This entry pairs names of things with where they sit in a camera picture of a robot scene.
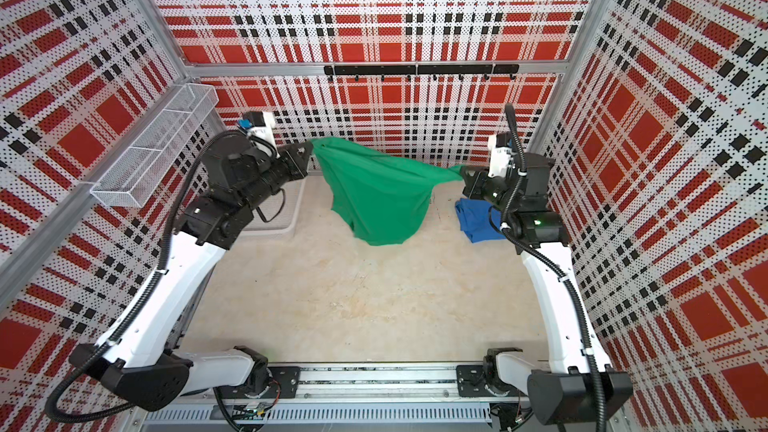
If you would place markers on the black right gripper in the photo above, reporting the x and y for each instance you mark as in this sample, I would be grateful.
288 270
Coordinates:
475 188

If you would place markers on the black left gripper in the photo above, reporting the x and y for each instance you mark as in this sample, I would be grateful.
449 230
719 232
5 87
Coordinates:
297 165

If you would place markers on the blue tank top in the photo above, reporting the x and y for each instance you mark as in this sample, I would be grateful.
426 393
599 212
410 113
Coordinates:
478 220

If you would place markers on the green tank top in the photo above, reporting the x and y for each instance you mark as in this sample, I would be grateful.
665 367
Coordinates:
383 199

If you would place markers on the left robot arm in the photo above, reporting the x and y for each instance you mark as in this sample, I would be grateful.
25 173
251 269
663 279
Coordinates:
131 358

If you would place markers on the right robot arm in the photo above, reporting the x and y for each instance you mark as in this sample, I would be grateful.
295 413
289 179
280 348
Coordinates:
579 384

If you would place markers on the white plastic laundry basket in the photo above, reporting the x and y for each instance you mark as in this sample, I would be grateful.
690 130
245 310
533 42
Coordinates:
280 212

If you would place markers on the white wire wall shelf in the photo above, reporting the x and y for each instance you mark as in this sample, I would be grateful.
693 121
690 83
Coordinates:
137 172

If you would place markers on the black wall hook rail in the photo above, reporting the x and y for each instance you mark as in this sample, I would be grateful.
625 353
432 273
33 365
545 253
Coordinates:
483 69

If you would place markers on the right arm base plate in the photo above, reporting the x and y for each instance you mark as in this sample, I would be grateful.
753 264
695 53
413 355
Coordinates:
473 381

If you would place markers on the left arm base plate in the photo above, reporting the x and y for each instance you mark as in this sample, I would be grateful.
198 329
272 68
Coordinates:
266 384

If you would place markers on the aluminium front rail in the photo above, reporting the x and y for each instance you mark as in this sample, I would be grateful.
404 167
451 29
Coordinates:
324 383

